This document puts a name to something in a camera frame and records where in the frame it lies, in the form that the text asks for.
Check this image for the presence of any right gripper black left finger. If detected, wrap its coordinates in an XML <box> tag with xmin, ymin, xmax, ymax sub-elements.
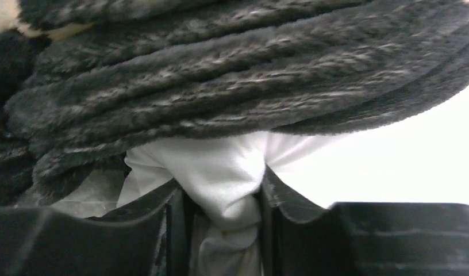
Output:
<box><xmin>0</xmin><ymin>180</ymin><xmax>195</xmax><ymax>276</ymax></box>

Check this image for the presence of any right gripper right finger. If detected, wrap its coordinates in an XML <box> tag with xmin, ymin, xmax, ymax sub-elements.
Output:
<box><xmin>259</xmin><ymin>170</ymin><xmax>469</xmax><ymax>276</ymax></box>

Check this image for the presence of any white pillow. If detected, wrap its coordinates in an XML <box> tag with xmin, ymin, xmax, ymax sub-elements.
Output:
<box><xmin>56</xmin><ymin>86</ymin><xmax>469</xmax><ymax>275</ymax></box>

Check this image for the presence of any black floral pillowcase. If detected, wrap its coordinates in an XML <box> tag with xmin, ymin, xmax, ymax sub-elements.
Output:
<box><xmin>0</xmin><ymin>1</ymin><xmax>469</xmax><ymax>206</ymax></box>

